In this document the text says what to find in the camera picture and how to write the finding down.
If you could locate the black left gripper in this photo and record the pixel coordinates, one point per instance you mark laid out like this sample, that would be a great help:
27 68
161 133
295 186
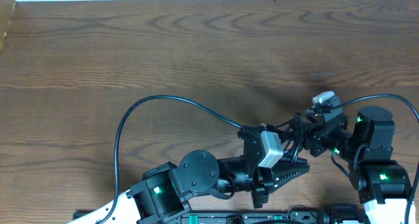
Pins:
258 183

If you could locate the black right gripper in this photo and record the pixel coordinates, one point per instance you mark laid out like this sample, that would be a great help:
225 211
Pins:
315 140

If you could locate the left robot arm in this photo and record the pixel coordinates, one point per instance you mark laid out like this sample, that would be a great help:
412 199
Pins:
165 191

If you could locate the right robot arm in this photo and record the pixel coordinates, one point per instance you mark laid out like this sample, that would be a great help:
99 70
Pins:
383 185

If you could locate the cardboard panel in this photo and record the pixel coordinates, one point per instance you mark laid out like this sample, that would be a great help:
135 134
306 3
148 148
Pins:
6 11

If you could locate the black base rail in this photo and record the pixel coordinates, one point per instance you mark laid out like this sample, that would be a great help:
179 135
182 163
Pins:
331 214

